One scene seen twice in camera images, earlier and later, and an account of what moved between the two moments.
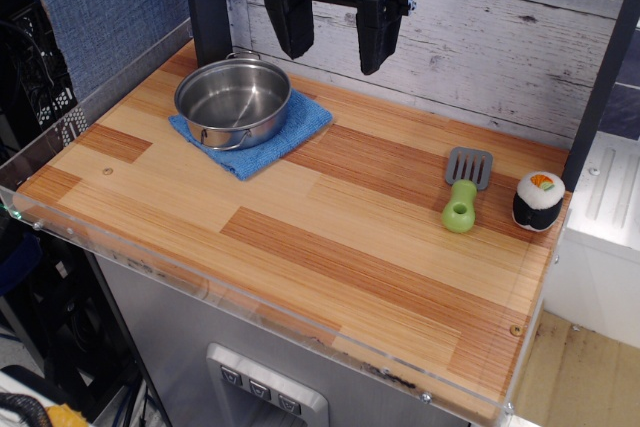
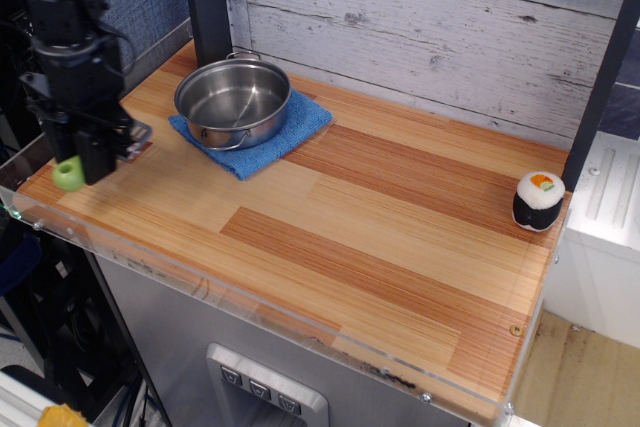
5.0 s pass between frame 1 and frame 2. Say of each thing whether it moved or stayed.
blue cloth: stayed
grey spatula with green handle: moved
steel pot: stayed
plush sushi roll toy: stayed
